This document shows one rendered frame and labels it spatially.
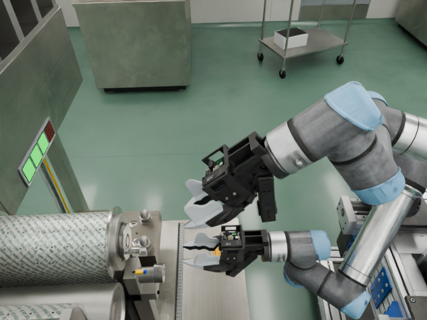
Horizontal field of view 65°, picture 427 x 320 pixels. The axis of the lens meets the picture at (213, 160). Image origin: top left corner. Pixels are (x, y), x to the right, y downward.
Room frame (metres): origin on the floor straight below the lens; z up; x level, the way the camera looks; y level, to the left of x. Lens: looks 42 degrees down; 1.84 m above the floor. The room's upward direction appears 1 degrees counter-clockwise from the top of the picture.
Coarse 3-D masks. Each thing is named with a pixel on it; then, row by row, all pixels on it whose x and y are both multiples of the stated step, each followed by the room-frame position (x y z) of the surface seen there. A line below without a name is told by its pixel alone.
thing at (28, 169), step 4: (28, 160) 0.71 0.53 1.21; (28, 164) 0.70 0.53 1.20; (32, 164) 0.72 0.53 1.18; (24, 168) 0.68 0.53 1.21; (28, 168) 0.69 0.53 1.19; (32, 168) 0.71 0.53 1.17; (24, 172) 0.67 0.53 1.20; (28, 172) 0.68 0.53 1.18; (32, 172) 0.70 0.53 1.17; (28, 176) 0.67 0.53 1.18
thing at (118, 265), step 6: (120, 216) 0.43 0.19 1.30; (114, 222) 0.41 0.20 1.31; (120, 222) 0.42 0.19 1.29; (126, 222) 0.45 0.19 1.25; (114, 228) 0.39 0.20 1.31; (114, 234) 0.38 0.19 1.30; (114, 240) 0.37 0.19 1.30; (114, 246) 0.36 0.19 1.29; (114, 252) 0.35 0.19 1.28; (114, 258) 0.35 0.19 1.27; (114, 264) 0.34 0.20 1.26; (120, 264) 0.35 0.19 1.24
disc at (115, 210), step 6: (114, 210) 0.43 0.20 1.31; (120, 210) 0.46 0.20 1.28; (114, 216) 0.42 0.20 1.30; (108, 222) 0.39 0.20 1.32; (108, 228) 0.38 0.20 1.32; (108, 234) 0.37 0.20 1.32; (108, 240) 0.36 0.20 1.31; (108, 246) 0.35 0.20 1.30; (108, 252) 0.35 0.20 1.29; (108, 258) 0.34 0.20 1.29; (108, 264) 0.33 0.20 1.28; (108, 270) 0.33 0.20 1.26; (114, 270) 0.34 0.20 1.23; (120, 270) 0.36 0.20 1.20; (114, 276) 0.33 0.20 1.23
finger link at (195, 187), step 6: (192, 180) 0.41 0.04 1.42; (186, 186) 0.41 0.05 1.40; (192, 186) 0.41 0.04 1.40; (198, 186) 0.41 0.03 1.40; (192, 192) 0.41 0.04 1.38; (198, 192) 0.41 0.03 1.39; (204, 192) 0.41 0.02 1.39; (192, 198) 0.42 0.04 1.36; (198, 198) 0.41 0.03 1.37; (204, 198) 0.40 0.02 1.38; (210, 198) 0.40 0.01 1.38; (186, 204) 0.41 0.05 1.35; (198, 204) 0.40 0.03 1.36
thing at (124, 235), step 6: (120, 228) 0.41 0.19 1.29; (126, 228) 0.42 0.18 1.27; (120, 234) 0.39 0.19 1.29; (126, 234) 0.42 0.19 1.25; (120, 240) 0.38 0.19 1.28; (126, 240) 0.40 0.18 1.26; (120, 246) 0.37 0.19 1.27; (126, 246) 0.40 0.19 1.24; (120, 252) 0.37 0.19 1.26; (120, 258) 0.36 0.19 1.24; (126, 258) 0.37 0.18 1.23
